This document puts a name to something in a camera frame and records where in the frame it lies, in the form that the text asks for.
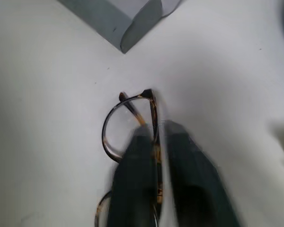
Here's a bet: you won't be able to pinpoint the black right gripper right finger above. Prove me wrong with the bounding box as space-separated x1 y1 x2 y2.
164 120 242 227

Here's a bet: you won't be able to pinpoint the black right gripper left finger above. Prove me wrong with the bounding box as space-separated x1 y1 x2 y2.
106 124 162 227

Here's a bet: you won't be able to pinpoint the tortoiseshell round eyeglasses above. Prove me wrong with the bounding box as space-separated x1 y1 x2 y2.
94 88 163 227

